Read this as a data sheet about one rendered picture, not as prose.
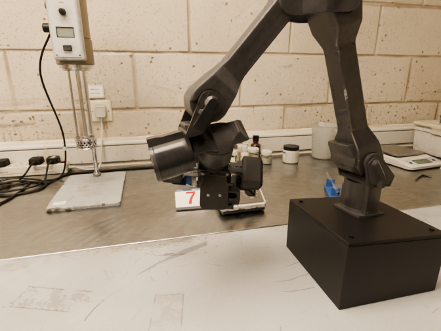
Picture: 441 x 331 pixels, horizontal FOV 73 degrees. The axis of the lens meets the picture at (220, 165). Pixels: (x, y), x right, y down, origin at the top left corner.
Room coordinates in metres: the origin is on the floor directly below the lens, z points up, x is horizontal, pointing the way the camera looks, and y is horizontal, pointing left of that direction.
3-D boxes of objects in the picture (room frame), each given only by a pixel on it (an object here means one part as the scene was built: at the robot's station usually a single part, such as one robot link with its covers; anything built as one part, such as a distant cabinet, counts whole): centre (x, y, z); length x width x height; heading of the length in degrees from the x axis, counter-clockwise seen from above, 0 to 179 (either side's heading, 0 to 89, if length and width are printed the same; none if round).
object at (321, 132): (1.31, -0.48, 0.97); 0.18 x 0.13 x 0.15; 7
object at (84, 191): (0.91, 0.42, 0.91); 0.30 x 0.20 x 0.01; 14
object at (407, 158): (1.26, -0.79, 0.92); 0.26 x 0.19 x 0.05; 20
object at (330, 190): (0.88, -0.36, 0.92); 0.10 x 0.03 x 0.04; 171
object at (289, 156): (1.24, -0.30, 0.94); 0.07 x 0.07 x 0.07
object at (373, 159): (0.53, -0.27, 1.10); 0.09 x 0.07 x 0.06; 17
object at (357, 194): (0.53, -0.27, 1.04); 0.07 x 0.07 x 0.06; 21
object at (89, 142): (0.92, 0.43, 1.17); 0.07 x 0.07 x 0.25
